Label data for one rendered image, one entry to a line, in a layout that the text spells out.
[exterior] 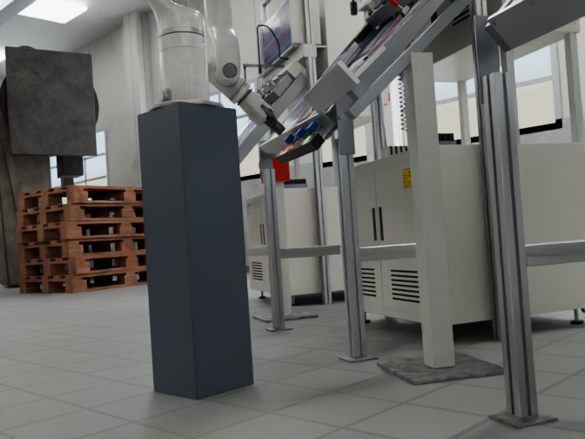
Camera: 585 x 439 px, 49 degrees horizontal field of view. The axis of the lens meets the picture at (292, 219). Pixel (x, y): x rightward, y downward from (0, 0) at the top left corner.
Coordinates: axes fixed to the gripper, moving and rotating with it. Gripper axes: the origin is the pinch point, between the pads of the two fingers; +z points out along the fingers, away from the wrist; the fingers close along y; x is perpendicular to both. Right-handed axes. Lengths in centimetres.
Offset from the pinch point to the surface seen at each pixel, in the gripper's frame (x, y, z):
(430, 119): 7, 63, 21
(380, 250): -19, 36, 42
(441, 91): 215, -256, 116
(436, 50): 70, -8, 29
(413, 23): 44, 32, 8
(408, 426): -61, 98, 42
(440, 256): -18, 63, 45
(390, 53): 30.8, 31.9, 7.8
